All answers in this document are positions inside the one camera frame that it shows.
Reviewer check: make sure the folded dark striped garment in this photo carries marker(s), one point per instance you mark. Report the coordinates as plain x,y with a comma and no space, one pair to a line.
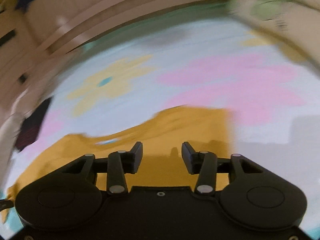
31,126

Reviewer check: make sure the folded floral quilt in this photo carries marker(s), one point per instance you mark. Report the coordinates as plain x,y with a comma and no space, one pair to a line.
296,21

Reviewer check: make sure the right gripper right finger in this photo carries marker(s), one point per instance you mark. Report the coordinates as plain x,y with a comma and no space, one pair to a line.
195,161

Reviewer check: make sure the mustard yellow knit sweater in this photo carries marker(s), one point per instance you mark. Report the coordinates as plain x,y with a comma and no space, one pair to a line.
162,137

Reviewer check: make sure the floral bed sheet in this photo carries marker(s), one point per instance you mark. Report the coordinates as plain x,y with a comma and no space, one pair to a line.
197,56

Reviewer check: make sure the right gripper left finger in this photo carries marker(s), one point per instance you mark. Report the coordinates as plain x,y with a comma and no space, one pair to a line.
128,160

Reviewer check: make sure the striped wooden headboard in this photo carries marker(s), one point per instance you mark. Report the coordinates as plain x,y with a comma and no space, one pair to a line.
62,25

